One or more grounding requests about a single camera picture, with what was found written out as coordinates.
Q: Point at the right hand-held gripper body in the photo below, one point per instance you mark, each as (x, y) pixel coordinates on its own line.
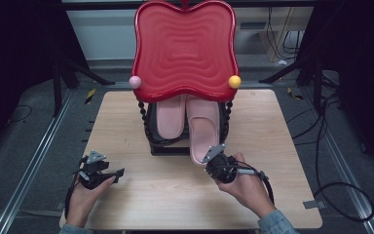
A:
(222, 167)

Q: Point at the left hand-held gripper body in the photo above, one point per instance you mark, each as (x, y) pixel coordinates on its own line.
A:
(92, 169)

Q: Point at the pink slipper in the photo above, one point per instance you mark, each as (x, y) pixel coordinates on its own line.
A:
(170, 117)
(204, 130)

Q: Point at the black shoe rack red top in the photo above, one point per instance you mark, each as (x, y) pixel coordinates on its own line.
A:
(185, 48)

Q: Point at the person's left hand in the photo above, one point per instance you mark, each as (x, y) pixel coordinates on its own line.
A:
(84, 201)

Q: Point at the person's right hand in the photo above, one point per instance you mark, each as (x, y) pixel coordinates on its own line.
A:
(248, 191)

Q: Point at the yellow tape piece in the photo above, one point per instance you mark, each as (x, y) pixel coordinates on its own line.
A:
(90, 96)
(294, 94)

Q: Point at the yellow ball knob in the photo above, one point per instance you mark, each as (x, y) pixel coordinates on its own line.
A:
(234, 81)

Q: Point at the black metal stand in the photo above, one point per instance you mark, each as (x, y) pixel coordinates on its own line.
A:
(308, 74)
(58, 84)

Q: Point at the pink ball knob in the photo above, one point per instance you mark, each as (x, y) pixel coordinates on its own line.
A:
(135, 82)

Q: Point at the grey tape piece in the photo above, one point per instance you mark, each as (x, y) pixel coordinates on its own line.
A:
(313, 204)

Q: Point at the aluminium floor rail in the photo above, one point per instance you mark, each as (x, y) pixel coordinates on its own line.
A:
(344, 162)
(32, 162)

